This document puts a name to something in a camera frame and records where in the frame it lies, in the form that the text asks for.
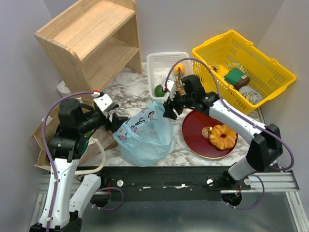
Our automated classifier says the wooden shelf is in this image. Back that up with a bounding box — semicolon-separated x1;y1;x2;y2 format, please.
34;0;142;93

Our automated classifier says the white plastic basket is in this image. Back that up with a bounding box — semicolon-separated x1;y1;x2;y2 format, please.
147;52;193;101

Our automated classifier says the brown longan fruit bunch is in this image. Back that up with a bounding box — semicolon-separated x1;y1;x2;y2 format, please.
175;74;185;95

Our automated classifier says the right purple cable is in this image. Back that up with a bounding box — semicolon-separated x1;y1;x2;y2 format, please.
166;58;295;171

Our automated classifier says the purple cable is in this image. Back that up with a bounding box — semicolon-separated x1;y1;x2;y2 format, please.
166;58;295;171
41;90;99;232

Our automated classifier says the green avocado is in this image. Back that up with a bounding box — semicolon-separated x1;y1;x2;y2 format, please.
154;85;166;98

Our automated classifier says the light blue plastic bag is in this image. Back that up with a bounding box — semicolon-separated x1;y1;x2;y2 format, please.
113;101;174;167

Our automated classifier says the orange fruit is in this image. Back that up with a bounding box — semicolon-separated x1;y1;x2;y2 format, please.
173;63;185;75

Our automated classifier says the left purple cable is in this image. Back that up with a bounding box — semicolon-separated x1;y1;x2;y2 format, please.
41;90;99;232

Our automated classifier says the brown paper bag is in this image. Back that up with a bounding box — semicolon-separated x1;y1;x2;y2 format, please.
32;98;116;175

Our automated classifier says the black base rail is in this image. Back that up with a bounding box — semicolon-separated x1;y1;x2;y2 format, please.
91;166;266;203

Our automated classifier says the glazed ring doughnut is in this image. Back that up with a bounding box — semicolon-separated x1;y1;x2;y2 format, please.
209;124;237;150

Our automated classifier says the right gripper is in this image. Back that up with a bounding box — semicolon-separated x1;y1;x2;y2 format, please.
163;87;195;120

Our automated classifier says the green box in basket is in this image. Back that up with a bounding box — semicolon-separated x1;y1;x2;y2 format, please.
224;68;245;86

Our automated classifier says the yellow shopping basket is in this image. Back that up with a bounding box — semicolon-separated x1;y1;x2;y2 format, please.
192;30;296;115

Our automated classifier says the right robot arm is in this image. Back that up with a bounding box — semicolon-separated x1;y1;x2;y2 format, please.
162;75;283;189

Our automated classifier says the red round plate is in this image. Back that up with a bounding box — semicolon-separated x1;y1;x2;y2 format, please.
182;110;235;160

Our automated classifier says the white cartoon packet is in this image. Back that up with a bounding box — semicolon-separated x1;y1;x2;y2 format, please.
239;86;263;105

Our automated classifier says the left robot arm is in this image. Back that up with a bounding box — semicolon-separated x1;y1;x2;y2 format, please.
29;92;128;232

